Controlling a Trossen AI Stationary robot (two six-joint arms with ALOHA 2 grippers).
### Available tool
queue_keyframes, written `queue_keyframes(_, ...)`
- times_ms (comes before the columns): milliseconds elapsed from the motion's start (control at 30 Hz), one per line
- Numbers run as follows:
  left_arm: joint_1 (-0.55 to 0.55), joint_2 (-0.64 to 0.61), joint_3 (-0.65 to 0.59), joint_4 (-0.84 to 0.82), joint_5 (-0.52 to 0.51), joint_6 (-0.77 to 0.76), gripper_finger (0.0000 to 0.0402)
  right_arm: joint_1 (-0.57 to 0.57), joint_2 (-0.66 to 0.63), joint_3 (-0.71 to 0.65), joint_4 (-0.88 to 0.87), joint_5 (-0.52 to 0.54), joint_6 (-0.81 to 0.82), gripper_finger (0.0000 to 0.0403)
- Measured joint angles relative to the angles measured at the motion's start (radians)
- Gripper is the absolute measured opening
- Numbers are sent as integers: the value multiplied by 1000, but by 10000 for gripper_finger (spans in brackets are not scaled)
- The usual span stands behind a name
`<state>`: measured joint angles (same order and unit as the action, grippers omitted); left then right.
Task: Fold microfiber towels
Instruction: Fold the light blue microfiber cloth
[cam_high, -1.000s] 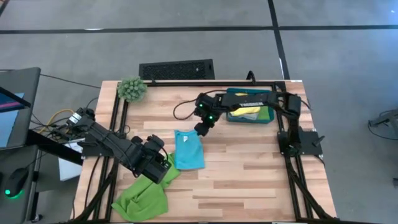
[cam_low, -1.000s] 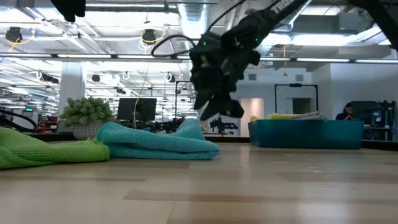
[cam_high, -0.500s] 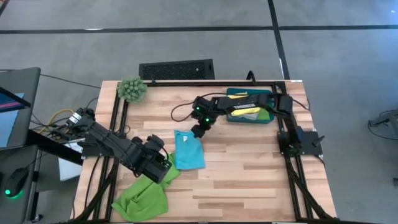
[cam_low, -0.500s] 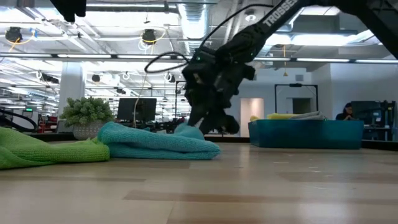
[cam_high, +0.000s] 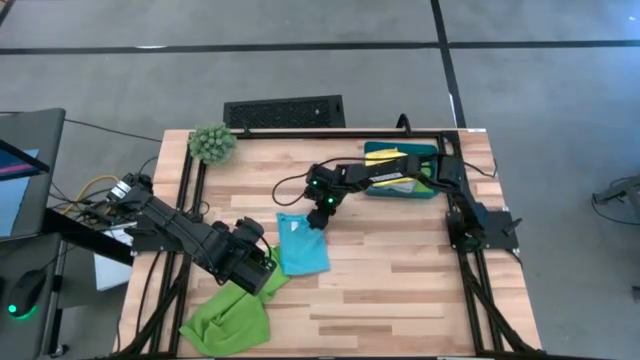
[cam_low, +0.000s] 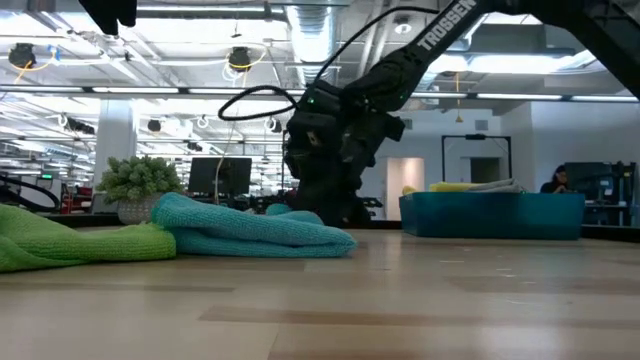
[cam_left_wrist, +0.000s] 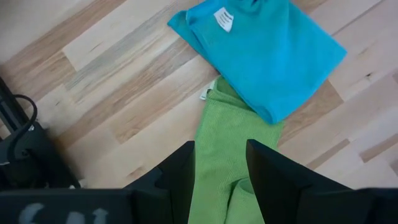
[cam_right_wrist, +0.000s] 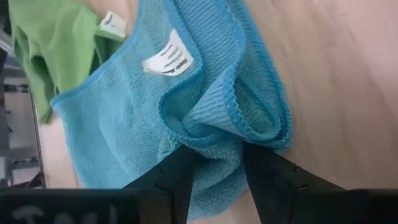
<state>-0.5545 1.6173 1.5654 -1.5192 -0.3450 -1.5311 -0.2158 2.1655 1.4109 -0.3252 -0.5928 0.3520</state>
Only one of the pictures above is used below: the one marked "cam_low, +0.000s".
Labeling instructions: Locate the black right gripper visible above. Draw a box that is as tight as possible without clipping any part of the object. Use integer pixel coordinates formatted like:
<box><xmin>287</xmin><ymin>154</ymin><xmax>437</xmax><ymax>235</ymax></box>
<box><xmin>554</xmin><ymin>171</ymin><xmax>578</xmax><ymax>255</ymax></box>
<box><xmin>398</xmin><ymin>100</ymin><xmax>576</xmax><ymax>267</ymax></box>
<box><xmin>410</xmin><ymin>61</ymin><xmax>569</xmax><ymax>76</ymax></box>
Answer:
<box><xmin>283</xmin><ymin>79</ymin><xmax>407</xmax><ymax>229</ymax></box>

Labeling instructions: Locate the turquoise microfiber towel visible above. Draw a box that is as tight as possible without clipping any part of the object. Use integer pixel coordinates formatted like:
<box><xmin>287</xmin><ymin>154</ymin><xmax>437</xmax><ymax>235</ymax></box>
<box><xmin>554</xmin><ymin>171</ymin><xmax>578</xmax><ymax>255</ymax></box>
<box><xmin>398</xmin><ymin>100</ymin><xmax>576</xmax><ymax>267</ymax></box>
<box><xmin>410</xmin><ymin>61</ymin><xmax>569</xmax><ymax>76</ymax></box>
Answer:
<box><xmin>151</xmin><ymin>192</ymin><xmax>358</xmax><ymax>260</ymax></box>

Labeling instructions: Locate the yellow microfiber towel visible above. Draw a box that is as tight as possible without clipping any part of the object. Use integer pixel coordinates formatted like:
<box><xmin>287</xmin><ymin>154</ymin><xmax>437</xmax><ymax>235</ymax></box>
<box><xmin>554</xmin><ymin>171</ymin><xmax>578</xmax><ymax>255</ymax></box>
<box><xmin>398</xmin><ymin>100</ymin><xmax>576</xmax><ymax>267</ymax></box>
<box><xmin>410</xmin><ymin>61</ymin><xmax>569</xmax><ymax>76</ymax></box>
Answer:
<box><xmin>402</xmin><ymin>181</ymin><xmax>481</xmax><ymax>196</ymax></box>

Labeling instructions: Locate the grey microfiber towel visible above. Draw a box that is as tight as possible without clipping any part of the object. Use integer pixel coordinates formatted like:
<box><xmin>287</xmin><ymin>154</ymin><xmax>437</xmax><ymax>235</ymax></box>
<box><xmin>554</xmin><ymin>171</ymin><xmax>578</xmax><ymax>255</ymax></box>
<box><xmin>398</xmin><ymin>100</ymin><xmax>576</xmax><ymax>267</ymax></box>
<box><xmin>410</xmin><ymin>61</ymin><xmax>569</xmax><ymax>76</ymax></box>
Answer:
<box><xmin>467</xmin><ymin>178</ymin><xmax>524</xmax><ymax>195</ymax></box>

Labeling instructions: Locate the green microfiber towel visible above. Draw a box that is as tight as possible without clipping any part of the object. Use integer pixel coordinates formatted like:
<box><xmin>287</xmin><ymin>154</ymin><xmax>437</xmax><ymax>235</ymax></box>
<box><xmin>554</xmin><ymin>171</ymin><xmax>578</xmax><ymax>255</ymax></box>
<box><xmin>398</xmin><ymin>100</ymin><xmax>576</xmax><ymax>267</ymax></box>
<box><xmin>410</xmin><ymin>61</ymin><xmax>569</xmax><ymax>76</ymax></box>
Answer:
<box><xmin>0</xmin><ymin>202</ymin><xmax>177</xmax><ymax>274</ymax></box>

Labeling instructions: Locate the black background monitor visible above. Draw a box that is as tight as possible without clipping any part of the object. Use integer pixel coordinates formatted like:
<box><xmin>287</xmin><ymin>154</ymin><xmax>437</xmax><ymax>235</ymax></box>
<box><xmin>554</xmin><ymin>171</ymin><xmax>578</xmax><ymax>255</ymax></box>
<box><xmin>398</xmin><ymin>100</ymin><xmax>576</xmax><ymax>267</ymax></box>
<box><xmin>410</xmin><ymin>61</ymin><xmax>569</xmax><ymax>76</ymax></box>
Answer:
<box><xmin>188</xmin><ymin>157</ymin><xmax>253</xmax><ymax>198</ymax></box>

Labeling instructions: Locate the white pillar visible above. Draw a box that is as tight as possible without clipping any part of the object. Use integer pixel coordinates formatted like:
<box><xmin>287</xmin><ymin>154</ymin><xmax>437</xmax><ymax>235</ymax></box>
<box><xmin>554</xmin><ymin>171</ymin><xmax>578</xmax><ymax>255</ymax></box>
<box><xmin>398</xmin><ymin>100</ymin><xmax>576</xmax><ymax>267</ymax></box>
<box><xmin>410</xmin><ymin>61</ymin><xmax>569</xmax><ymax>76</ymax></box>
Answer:
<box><xmin>93</xmin><ymin>98</ymin><xmax>139</xmax><ymax>174</ymax></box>

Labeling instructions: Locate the teal tray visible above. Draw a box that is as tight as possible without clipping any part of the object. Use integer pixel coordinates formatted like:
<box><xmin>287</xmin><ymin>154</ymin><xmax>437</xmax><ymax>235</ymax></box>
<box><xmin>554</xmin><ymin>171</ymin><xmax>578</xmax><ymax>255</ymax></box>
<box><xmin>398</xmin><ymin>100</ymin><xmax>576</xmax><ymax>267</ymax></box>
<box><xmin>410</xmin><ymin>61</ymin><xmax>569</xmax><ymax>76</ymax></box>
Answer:
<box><xmin>398</xmin><ymin>192</ymin><xmax>587</xmax><ymax>242</ymax></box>

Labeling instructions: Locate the green artificial potted plant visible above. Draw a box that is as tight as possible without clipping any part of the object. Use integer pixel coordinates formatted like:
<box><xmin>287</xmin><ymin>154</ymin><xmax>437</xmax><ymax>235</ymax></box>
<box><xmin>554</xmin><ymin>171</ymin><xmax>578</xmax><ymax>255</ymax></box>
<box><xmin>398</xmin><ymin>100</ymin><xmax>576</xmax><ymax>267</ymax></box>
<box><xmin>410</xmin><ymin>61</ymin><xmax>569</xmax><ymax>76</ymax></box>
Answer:
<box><xmin>95</xmin><ymin>155</ymin><xmax>185</xmax><ymax>225</ymax></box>

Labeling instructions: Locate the person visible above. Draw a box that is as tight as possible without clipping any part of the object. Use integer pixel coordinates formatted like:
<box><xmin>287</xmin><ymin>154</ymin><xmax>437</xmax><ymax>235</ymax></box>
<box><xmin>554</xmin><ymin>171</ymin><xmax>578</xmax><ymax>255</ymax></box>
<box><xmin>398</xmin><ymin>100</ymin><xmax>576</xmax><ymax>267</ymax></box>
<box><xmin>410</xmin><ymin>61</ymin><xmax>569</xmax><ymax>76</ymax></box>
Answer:
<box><xmin>539</xmin><ymin>164</ymin><xmax>572</xmax><ymax>195</ymax></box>

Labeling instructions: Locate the black equipment rack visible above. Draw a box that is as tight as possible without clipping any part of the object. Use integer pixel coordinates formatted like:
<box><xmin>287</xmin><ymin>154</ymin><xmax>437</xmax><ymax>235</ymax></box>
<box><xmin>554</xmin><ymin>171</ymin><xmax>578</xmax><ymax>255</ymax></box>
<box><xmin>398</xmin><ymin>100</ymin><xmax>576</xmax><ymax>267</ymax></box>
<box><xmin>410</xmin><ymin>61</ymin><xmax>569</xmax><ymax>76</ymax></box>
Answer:
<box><xmin>564</xmin><ymin>161</ymin><xmax>638</xmax><ymax>227</ymax></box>

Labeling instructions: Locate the black ceiling cable reel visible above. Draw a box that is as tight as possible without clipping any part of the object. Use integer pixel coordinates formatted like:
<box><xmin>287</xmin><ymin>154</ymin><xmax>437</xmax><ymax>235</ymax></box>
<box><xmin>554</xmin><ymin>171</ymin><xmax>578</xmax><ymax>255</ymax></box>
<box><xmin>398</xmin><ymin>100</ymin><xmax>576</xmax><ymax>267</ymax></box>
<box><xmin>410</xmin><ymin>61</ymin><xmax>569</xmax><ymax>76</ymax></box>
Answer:
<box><xmin>8</xmin><ymin>43</ymin><xmax>36</xmax><ymax>69</ymax></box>
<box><xmin>227</xmin><ymin>45</ymin><xmax>253</xmax><ymax>72</ymax></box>

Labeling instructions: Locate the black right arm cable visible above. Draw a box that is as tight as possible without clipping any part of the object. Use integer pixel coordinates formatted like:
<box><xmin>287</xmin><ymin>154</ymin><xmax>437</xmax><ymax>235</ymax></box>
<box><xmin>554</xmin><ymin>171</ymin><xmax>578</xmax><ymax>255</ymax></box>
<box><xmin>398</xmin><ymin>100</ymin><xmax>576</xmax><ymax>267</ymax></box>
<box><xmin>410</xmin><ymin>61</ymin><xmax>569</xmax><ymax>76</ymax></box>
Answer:
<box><xmin>218</xmin><ymin>5</ymin><xmax>441</xmax><ymax>122</ymax></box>

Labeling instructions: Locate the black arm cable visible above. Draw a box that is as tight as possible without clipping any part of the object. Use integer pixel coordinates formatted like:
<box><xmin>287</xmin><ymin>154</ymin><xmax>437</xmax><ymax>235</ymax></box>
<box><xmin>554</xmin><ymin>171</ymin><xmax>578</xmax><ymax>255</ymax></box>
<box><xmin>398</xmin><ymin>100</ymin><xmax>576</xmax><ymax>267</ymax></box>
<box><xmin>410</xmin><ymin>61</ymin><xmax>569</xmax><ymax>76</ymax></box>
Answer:
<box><xmin>0</xmin><ymin>174</ymin><xmax>61</xmax><ymax>214</ymax></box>
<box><xmin>218</xmin><ymin>5</ymin><xmax>441</xmax><ymax>122</ymax></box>

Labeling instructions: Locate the black background rig frame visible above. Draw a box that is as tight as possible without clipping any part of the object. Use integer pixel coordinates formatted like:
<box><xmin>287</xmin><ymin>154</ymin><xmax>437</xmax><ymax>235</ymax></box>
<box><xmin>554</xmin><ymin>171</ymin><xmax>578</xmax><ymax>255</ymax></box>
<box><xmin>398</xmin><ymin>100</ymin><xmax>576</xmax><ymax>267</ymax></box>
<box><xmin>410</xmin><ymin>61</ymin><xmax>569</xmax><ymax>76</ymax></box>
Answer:
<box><xmin>440</xmin><ymin>133</ymin><xmax>514</xmax><ymax>185</ymax></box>

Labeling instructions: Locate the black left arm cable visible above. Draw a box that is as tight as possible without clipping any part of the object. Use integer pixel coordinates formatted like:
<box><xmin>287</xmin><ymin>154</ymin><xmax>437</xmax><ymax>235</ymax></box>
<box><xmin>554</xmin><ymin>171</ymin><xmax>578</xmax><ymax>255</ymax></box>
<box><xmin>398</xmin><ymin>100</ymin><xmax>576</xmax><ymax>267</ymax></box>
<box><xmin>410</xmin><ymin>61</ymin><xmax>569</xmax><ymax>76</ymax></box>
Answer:
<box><xmin>0</xmin><ymin>174</ymin><xmax>61</xmax><ymax>214</ymax></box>

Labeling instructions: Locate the black aluminium table frame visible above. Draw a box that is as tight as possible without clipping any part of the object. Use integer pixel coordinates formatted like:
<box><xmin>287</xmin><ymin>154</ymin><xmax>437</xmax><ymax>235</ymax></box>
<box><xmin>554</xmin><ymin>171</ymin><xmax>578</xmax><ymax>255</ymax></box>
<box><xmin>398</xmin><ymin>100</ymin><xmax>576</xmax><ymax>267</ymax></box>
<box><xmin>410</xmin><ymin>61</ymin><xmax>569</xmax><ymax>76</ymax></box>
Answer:
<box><xmin>42</xmin><ymin>213</ymin><xmax>640</xmax><ymax>244</ymax></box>

